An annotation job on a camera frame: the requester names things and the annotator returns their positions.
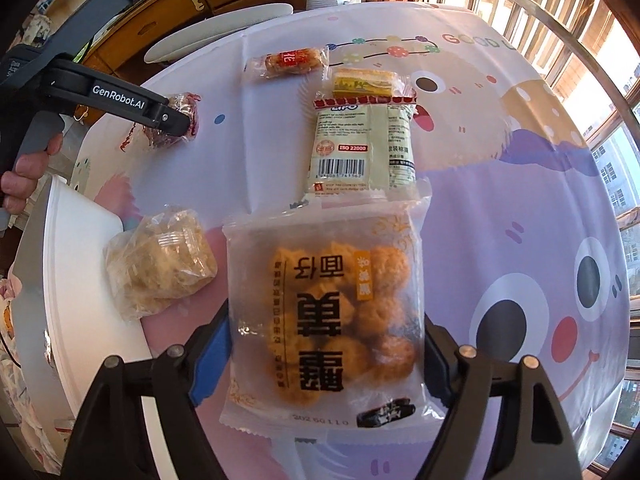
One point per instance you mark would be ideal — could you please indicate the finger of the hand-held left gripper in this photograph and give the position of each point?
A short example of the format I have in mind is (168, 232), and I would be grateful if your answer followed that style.
(172, 119)

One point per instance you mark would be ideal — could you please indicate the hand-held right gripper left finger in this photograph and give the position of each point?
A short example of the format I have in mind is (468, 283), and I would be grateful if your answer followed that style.
(215, 345)

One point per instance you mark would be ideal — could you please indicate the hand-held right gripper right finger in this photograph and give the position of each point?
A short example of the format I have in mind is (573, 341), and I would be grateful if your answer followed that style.
(437, 365)

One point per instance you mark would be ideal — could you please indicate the clear granola bar packet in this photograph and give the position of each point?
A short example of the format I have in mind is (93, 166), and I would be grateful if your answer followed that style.
(184, 100)

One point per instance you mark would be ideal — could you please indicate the clear bread ball packet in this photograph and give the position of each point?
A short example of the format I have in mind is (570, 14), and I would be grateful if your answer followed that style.
(320, 310)

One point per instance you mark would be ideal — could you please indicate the white plastic bin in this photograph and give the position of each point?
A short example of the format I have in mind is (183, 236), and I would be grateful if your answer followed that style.
(75, 285)

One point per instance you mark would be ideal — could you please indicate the person's left hand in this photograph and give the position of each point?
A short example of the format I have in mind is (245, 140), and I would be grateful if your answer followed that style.
(25, 180)

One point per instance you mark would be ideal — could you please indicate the white grey office chair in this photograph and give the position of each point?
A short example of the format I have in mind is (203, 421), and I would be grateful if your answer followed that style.
(220, 30)

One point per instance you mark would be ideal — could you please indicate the clear puffed rice packet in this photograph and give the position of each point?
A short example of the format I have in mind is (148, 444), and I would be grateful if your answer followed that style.
(160, 260)

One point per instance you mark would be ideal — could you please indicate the wooden desk with drawers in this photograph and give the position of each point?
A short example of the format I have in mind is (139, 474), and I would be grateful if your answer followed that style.
(165, 10)

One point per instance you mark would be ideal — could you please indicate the orange pastry packet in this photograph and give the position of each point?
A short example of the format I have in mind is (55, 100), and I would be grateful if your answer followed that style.
(290, 62)

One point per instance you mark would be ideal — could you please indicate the cream cracker packet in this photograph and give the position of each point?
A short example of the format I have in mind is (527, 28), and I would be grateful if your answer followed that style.
(360, 150)

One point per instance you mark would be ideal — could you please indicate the yellow biscuit packet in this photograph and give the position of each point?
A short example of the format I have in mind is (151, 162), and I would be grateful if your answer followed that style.
(367, 82)

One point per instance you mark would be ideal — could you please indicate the purple cartoon tablecloth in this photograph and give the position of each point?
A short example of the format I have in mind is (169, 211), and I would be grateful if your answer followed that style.
(500, 160)

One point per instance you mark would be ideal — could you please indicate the metal window grille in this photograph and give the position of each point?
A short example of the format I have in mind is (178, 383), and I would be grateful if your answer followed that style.
(565, 45)

